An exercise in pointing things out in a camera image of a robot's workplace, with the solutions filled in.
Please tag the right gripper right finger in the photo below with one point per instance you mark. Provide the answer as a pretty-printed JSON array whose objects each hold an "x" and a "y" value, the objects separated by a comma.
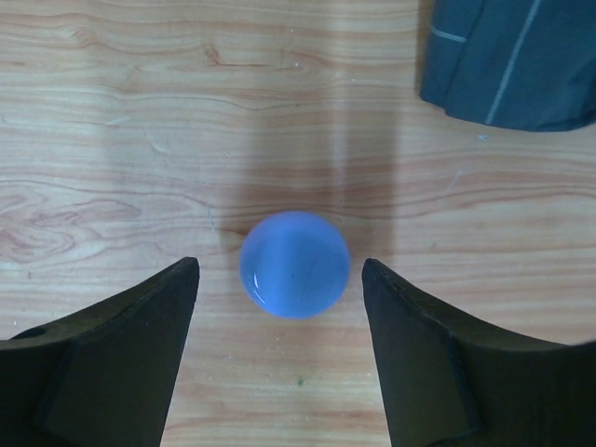
[{"x": 450, "y": 379}]

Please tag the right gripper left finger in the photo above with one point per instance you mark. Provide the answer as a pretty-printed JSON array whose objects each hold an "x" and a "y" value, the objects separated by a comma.
[{"x": 102, "y": 376}]

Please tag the lilac earbud charging case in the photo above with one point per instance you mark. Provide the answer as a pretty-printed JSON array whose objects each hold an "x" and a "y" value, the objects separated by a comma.
[{"x": 294, "y": 264}]

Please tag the grey checked cloth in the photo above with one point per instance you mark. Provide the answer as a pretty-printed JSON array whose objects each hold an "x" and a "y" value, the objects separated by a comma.
[{"x": 524, "y": 65}]

